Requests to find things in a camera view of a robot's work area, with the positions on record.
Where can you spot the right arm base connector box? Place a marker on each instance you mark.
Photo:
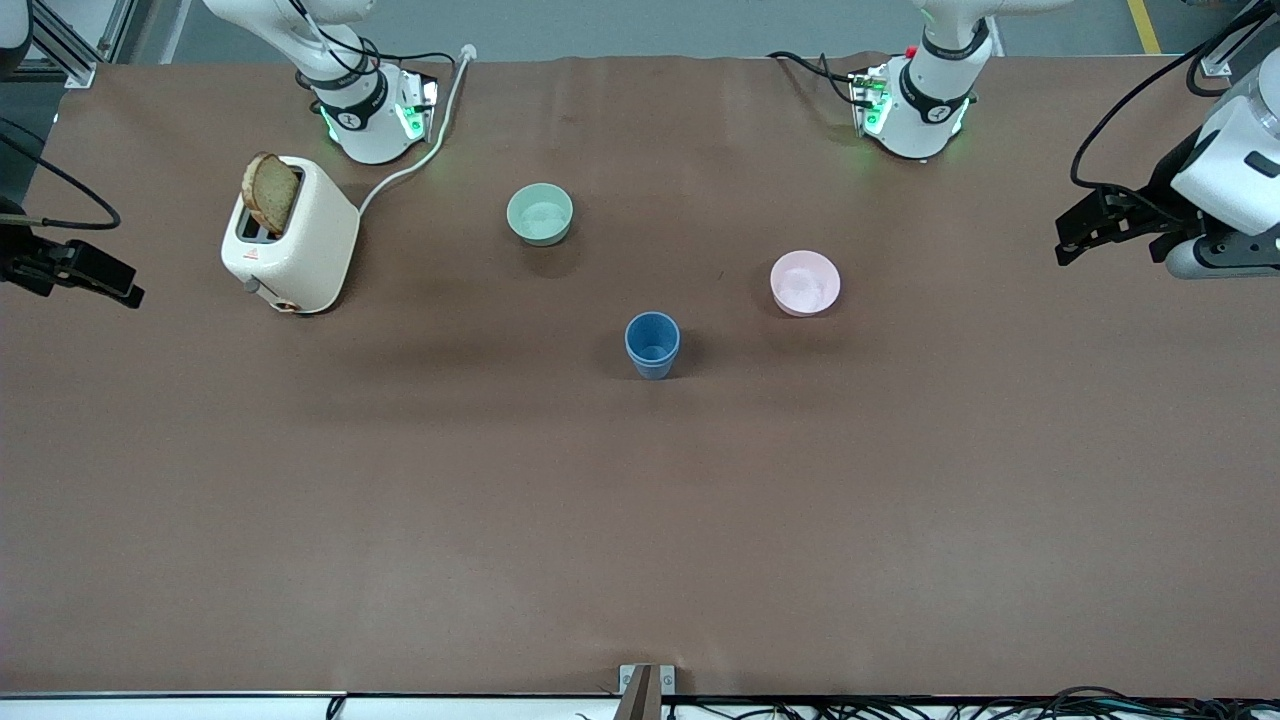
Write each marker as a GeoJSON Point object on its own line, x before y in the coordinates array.
{"type": "Point", "coordinates": [415, 110]}

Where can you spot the pink bowl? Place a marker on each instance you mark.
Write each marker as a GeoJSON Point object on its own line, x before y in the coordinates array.
{"type": "Point", "coordinates": [804, 284]}

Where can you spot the brown table mat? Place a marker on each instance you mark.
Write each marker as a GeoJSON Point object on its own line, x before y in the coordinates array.
{"type": "Point", "coordinates": [640, 520]}

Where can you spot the grey metal bracket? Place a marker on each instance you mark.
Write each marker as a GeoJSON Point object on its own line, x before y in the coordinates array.
{"type": "Point", "coordinates": [668, 680]}

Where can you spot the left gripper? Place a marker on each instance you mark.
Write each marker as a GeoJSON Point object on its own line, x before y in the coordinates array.
{"type": "Point", "coordinates": [1166, 188]}

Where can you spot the cream white toaster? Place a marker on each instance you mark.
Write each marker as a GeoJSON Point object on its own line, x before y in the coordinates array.
{"type": "Point", "coordinates": [310, 250]}

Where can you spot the aluminium frame profile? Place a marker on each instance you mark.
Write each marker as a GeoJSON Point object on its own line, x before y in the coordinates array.
{"type": "Point", "coordinates": [75, 65]}
{"type": "Point", "coordinates": [1215, 65]}

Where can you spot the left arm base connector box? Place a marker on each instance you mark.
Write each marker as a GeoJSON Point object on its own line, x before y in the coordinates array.
{"type": "Point", "coordinates": [870, 100]}

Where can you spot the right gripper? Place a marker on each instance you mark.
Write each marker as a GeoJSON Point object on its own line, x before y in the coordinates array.
{"type": "Point", "coordinates": [22, 260]}

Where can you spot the green bowl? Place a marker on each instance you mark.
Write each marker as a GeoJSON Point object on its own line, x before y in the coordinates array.
{"type": "Point", "coordinates": [540, 215]}

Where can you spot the brown bread slice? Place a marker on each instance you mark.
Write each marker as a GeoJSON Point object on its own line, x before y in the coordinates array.
{"type": "Point", "coordinates": [270, 195]}

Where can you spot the dark brown post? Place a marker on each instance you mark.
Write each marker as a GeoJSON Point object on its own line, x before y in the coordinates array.
{"type": "Point", "coordinates": [640, 700]}

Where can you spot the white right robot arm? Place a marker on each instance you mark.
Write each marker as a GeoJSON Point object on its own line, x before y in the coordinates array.
{"type": "Point", "coordinates": [368, 135]}

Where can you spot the blue plastic cup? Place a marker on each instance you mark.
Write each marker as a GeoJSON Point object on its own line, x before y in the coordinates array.
{"type": "Point", "coordinates": [652, 335]}
{"type": "Point", "coordinates": [655, 370]}

